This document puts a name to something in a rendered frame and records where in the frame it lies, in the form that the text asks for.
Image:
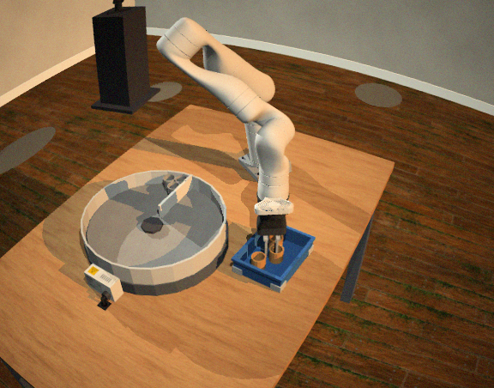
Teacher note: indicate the blue open-top crate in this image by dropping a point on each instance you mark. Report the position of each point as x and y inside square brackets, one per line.
[296, 250]

